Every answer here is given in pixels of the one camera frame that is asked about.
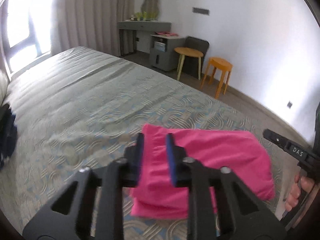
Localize pink pants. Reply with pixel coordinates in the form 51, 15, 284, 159
130, 124, 275, 219

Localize beige curtain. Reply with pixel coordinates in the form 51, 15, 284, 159
50, 0, 134, 56

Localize black folded garment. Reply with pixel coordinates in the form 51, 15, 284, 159
0, 103, 10, 121

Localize grey drawer cabinet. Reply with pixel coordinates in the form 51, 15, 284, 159
149, 35, 185, 72

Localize wall switch plate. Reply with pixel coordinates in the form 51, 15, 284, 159
193, 7, 210, 15

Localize navy star fleece garment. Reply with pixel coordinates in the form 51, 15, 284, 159
0, 109, 17, 169

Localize patterned bed cover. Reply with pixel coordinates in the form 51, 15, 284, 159
1, 47, 296, 232

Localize orange stool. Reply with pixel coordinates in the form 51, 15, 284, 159
200, 56, 234, 100

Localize grey desk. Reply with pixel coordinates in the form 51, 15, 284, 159
117, 21, 171, 56

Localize round wooden side table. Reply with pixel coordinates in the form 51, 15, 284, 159
174, 47, 204, 81

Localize window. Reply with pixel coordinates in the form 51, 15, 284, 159
1, 0, 54, 77

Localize dark chair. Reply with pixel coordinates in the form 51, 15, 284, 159
182, 36, 209, 80

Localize person right hand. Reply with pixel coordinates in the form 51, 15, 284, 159
285, 174, 315, 212

